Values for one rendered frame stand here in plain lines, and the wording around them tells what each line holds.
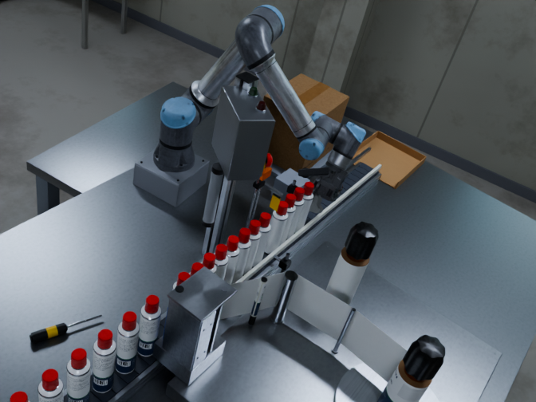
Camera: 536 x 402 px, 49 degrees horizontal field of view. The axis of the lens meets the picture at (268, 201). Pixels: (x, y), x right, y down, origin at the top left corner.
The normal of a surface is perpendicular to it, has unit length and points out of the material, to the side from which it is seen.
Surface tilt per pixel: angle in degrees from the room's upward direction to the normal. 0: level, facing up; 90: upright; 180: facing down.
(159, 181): 90
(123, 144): 0
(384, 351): 90
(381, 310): 0
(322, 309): 90
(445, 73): 90
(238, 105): 0
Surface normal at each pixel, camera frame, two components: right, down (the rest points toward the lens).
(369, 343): -0.66, 0.36
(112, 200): 0.21, -0.76
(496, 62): -0.47, 0.47
